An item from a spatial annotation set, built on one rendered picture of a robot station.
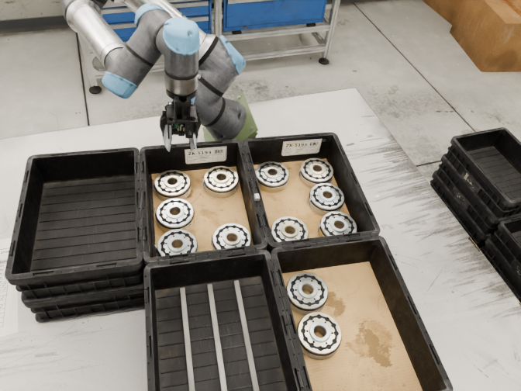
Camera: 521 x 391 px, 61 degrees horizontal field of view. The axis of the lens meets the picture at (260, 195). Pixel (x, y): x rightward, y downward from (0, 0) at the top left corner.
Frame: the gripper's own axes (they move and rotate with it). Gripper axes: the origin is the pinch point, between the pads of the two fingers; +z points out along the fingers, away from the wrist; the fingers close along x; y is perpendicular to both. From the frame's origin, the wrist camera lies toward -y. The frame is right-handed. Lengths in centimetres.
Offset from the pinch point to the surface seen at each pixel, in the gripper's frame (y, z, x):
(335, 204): 14.5, 11.7, 43.3
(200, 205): 7.1, 17.0, 5.3
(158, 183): -0.2, 14.7, -6.1
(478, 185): -12, 39, 124
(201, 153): -7.1, 10.2, 6.8
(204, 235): 18.0, 17.1, 5.1
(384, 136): -29, 25, 82
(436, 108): -127, 88, 187
